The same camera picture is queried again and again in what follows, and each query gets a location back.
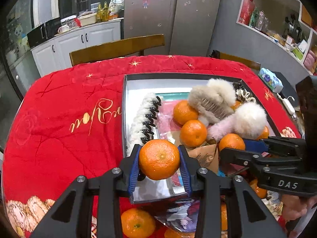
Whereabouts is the wooden chair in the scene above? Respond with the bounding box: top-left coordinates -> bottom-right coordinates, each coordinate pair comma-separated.
69,34 -> 165,67
209,50 -> 261,71

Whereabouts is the red bear-print blanket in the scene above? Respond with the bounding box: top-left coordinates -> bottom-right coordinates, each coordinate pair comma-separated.
2,55 -> 299,237

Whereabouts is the brown snack packet in tray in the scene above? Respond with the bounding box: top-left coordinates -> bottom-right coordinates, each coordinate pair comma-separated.
187,144 -> 219,174

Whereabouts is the anime picture card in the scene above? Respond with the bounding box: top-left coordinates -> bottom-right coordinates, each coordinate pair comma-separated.
154,199 -> 200,233

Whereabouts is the black microwave oven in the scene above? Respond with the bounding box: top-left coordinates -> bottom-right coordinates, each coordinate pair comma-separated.
27,17 -> 61,48

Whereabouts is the blue tissue pack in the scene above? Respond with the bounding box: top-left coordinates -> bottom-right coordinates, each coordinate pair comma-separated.
258,68 -> 284,93

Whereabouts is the black white coil hair clip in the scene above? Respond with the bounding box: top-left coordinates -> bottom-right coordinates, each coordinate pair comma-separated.
126,93 -> 162,156

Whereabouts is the mandarin orange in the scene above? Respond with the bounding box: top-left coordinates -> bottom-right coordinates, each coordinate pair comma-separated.
121,208 -> 156,238
139,139 -> 180,180
219,133 -> 245,151

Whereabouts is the black shallow tray box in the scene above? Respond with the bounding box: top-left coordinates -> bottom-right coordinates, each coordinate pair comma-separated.
121,72 -> 282,204

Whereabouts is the white wall shelf unit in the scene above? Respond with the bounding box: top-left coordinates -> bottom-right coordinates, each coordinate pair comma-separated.
236,0 -> 316,75

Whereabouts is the white charger with cable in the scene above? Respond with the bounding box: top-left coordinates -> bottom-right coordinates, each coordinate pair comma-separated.
276,93 -> 298,120

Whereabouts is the person's right hand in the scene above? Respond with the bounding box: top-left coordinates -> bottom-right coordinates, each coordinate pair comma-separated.
282,195 -> 316,221

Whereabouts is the silver double-door refrigerator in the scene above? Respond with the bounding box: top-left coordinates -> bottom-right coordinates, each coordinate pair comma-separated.
124,0 -> 220,57

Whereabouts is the orange in tray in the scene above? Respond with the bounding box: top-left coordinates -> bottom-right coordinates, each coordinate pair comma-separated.
173,100 -> 199,126
180,120 -> 207,148

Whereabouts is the white fluffy hair claw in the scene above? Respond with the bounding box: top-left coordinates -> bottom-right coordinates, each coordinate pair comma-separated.
187,79 -> 266,142

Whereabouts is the black notebook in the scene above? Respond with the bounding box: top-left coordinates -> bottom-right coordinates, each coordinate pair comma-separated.
274,71 -> 298,103

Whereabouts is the white kitchen cabinet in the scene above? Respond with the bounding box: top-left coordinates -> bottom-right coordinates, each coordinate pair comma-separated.
31,18 -> 123,77

